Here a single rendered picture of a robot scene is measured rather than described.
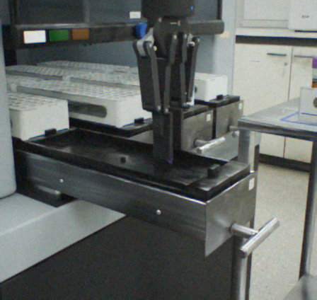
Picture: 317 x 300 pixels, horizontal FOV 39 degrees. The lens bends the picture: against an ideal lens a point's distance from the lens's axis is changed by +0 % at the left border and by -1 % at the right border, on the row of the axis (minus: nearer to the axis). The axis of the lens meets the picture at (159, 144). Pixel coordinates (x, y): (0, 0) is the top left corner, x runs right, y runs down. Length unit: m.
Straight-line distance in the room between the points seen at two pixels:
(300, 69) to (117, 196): 2.43
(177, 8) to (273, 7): 3.10
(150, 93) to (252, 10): 3.18
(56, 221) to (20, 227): 0.06
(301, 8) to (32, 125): 2.38
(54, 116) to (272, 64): 2.35
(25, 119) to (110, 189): 0.21
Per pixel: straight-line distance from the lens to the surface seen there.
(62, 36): 0.72
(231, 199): 0.56
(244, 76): 3.09
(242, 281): 0.99
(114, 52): 1.36
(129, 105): 0.81
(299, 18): 2.94
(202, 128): 0.96
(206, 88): 1.03
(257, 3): 3.73
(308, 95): 0.86
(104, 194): 0.61
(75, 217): 0.71
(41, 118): 0.76
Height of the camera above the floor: 1.01
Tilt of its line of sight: 16 degrees down
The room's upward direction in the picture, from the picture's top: straight up
